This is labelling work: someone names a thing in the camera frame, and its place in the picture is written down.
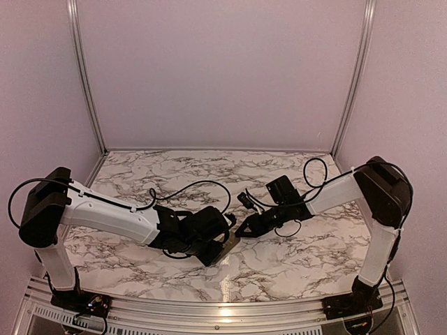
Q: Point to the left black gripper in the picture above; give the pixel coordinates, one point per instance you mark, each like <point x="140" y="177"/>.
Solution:
<point x="208" y="259"/>

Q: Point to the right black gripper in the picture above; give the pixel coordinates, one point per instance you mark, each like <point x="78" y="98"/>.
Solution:
<point x="255" y="226"/>

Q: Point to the grey remote control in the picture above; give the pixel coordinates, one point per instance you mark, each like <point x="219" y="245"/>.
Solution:
<point x="228" y="246"/>

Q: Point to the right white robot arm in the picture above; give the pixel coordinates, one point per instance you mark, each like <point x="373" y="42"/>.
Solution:
<point x="383" y="191"/>

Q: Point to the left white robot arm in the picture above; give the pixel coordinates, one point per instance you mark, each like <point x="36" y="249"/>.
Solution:
<point x="58" y="200"/>

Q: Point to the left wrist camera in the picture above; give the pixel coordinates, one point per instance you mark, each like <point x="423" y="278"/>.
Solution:
<point x="231" y="220"/>

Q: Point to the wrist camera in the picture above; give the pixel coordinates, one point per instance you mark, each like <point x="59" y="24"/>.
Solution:
<point x="249" y="204"/>
<point x="231" y="220"/>

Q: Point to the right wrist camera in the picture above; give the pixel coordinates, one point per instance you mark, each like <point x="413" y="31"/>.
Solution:
<point x="249" y="204"/>

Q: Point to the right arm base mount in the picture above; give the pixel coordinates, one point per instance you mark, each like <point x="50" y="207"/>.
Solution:
<point x="346" y="305"/>

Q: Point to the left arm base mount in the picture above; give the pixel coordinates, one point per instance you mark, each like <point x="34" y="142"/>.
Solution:
<point x="83" y="302"/>

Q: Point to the front aluminium rail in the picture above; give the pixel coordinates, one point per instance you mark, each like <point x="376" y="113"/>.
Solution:
<point x="129" y="315"/>

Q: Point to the right aluminium frame post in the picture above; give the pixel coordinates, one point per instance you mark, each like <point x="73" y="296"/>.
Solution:
<point x="358" y="70"/>

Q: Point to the aluminium frame post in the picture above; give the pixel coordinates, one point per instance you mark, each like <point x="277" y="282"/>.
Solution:
<point x="358" y="70"/>
<point x="74" y="21"/>

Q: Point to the left aluminium frame post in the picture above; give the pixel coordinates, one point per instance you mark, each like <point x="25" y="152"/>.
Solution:
<point x="74" y="21"/>

